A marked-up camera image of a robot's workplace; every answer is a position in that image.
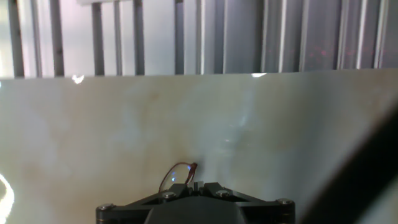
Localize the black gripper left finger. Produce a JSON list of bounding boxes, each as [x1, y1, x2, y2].
[[95, 182, 196, 224]]

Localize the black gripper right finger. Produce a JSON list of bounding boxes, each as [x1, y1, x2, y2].
[[196, 182, 295, 224]]

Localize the brown frame glasses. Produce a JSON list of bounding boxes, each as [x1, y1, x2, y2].
[[157, 161, 199, 194]]

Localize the marble pattern table mat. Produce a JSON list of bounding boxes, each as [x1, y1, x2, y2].
[[0, 68, 398, 224]]

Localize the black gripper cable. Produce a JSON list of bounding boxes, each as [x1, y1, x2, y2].
[[298, 99, 398, 224]]

